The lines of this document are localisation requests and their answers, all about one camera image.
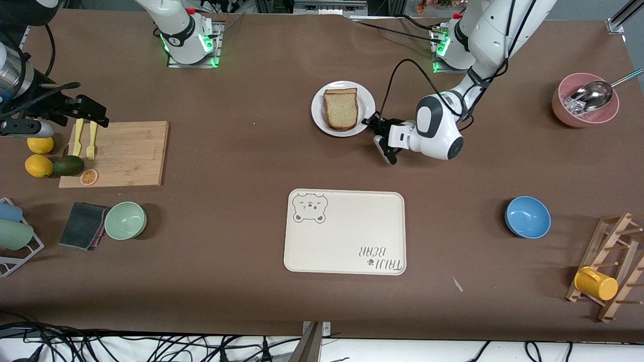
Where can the orange fruit slice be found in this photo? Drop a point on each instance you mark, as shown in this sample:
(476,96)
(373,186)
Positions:
(89,177)

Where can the yellow plastic knife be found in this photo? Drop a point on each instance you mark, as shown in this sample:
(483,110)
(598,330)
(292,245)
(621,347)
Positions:
(78,138)

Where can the metal table corner bracket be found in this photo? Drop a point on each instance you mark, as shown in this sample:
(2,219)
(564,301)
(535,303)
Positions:
(616,25)

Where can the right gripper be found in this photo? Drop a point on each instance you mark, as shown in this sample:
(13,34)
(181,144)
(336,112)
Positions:
(44,102)

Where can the yellow lemon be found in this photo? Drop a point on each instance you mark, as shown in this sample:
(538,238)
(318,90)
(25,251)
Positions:
(38,166)
(40,146)

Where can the brown bread slice sandwich lid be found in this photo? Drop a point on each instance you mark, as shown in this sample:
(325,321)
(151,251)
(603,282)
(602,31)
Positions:
(341,110)

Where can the grey metal bracket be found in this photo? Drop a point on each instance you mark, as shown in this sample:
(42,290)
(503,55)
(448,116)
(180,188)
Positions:
(313,347)

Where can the dark green avocado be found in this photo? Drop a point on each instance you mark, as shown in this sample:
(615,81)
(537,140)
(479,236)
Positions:
(68,166)

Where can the wooden mug rack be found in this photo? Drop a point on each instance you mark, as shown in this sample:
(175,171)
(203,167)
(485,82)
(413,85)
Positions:
(589,251)

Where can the cream tray with bear print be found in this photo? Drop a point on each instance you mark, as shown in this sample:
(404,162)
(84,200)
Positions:
(347,236)

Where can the yellow plastic fork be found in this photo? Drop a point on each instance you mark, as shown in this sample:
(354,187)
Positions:
(92,138)

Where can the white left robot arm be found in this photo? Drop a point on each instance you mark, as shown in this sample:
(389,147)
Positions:
(495,30)

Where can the white round plate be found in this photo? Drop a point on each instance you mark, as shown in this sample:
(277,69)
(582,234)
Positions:
(367,100)

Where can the crinkled silver foil pieces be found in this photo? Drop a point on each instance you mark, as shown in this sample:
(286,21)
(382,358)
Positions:
(573,105)

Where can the yellow plastic mug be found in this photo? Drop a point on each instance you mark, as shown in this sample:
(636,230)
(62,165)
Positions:
(598,286)

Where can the wooden cutting board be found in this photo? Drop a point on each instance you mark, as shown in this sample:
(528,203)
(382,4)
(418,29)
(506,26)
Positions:
(131,151)

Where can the light blue cup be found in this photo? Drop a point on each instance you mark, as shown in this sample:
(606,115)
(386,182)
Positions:
(10,212)

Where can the pink ribbed bowl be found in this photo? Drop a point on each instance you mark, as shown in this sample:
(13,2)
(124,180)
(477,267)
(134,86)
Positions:
(588,120)

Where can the pale green bowl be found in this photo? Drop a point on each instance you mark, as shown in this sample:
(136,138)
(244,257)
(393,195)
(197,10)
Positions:
(126,221)

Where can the dark grey sponge cloth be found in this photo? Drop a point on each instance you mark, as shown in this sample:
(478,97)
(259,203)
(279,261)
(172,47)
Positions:
(80,226)

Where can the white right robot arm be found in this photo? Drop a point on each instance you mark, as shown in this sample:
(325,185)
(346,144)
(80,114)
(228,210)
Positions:
(176,30)

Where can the silver metal scoop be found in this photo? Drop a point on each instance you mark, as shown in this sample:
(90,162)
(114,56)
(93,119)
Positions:
(593,95)

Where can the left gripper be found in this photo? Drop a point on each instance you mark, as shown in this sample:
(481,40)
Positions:
(386,126)

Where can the small white tape scrap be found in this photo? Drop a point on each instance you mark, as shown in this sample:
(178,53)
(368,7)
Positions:
(458,285)

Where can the blue bowl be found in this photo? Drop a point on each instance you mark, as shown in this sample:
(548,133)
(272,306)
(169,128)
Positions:
(528,217)

